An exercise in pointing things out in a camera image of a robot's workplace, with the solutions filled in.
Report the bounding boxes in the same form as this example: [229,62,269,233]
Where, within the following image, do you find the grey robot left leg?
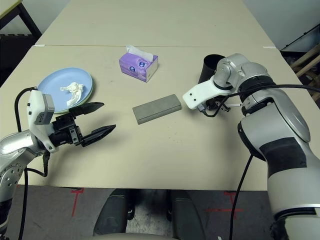
[93,188,137,236]

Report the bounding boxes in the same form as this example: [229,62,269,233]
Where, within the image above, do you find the black metal rod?
[279,24,320,51]

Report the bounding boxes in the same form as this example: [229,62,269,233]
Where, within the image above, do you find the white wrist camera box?
[26,89,57,153]
[182,79,237,110]

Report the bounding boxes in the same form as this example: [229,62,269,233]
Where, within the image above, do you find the grey glasses case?
[132,93,182,125]

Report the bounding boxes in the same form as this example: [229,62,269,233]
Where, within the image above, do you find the green stool wooden legs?
[291,46,320,102]

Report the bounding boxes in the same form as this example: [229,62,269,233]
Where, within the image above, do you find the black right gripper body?
[199,96,231,118]

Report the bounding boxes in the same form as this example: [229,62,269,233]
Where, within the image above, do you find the grey robot leg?
[166,191,207,240]
[93,188,137,236]

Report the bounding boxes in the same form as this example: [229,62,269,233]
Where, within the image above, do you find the green plastic plate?
[53,74,95,115]

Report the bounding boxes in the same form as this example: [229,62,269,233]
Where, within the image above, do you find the purple tissue box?
[118,44,159,83]

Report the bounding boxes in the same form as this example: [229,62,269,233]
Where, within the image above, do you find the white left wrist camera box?
[26,89,57,153]

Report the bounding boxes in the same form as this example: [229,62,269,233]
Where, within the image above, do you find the dark side table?
[0,0,42,36]

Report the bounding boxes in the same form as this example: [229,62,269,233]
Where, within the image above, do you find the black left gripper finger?
[68,101,105,118]
[81,124,117,148]

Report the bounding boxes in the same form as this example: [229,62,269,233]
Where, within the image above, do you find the blue plastic plate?
[37,66,94,114]

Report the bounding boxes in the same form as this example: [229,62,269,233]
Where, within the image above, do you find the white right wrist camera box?
[182,79,237,110]

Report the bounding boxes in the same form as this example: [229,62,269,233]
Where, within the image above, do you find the black foam floor mats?
[0,33,38,87]

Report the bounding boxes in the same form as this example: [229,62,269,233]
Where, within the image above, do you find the grey robot right leg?
[166,191,207,240]

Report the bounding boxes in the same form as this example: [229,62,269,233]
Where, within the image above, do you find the black plastic cup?
[198,53,226,83]

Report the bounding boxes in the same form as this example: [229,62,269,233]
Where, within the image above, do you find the white tissue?
[59,81,85,106]

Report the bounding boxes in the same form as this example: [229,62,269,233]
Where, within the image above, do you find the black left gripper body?
[49,113,84,148]

